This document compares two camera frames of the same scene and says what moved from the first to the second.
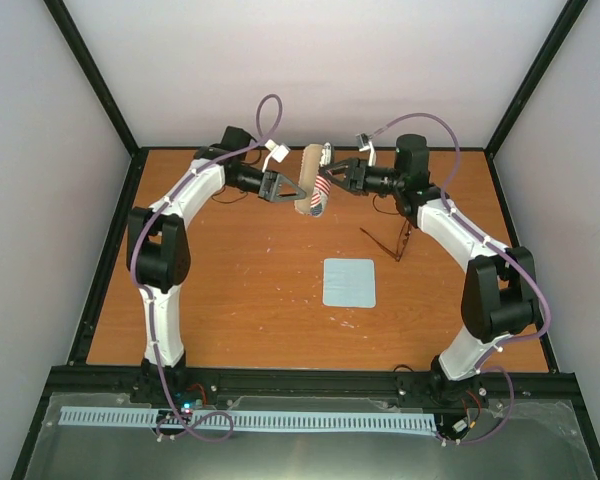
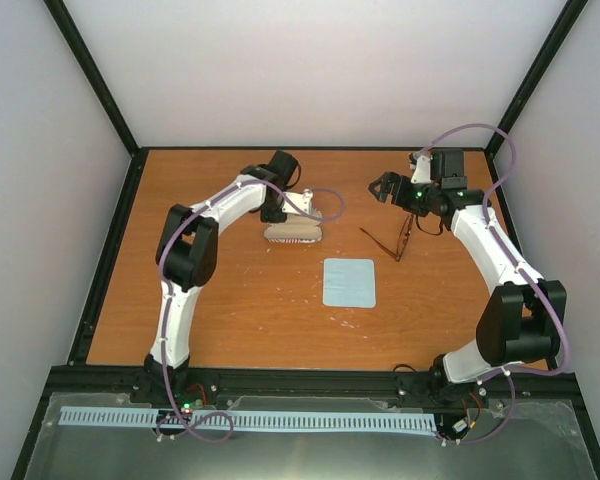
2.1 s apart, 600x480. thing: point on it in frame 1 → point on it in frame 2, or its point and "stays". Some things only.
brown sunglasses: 401,245 stays
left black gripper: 264,193 → 267,216
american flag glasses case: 315,183 → 298,228
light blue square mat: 349,282 stays
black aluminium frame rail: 532,383 stays
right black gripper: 356,177 → 388,179
